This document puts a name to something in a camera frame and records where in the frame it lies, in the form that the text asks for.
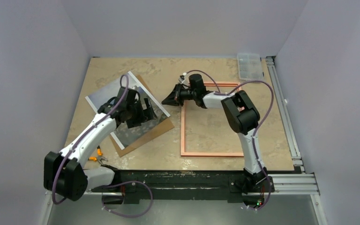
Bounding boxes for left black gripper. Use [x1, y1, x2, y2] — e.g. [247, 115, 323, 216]
[127, 97, 157, 128]

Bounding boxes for clear glass sheet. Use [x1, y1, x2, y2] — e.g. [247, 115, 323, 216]
[111, 72, 173, 152]

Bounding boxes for red picture frame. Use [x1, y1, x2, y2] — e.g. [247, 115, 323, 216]
[180, 100, 244, 158]

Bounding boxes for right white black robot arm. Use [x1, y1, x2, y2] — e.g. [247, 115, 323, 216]
[161, 84, 267, 191]

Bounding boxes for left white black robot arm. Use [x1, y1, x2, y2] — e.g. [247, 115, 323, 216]
[43, 88, 157, 204]

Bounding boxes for landscape photo print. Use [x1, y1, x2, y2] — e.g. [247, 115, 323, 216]
[84, 70, 171, 150]

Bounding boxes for brown cardboard backing board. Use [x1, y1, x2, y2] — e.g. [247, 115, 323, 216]
[109, 72, 174, 157]

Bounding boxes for clear plastic organizer box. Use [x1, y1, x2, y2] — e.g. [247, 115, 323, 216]
[237, 53, 264, 81]

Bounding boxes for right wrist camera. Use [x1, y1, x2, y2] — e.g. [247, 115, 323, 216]
[180, 74, 206, 91]

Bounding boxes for orange handled pliers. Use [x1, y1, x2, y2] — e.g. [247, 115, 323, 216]
[88, 145, 108, 165]

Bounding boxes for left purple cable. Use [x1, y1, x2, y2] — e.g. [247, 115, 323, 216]
[51, 74, 155, 218]

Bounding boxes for black mounting base plate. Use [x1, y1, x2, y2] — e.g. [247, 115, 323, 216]
[92, 170, 275, 207]

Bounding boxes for aluminium rail frame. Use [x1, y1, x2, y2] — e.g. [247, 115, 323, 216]
[48, 58, 327, 225]

